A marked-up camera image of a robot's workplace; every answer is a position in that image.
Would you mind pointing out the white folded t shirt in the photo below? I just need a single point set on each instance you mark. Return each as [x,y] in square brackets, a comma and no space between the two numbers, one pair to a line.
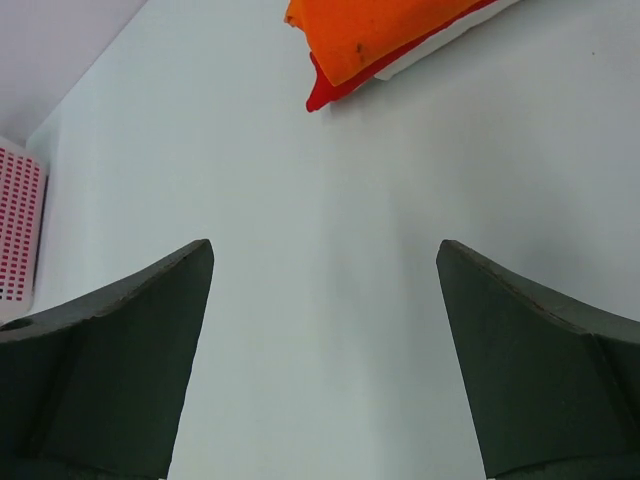
[440,39]

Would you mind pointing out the white plastic basket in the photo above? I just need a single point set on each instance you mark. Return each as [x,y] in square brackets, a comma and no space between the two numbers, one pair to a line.
[23,191]

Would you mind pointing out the orange folded t shirt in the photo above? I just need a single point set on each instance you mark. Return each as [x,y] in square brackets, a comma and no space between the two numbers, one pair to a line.
[347,36]

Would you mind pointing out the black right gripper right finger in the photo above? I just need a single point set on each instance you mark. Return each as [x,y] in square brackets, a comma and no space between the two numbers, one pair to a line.
[552,383]

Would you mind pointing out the red folded t shirt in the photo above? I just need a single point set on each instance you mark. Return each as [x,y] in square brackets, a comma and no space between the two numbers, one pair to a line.
[323,92]

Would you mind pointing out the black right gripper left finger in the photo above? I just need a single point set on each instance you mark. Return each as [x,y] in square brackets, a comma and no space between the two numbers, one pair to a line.
[95,388]

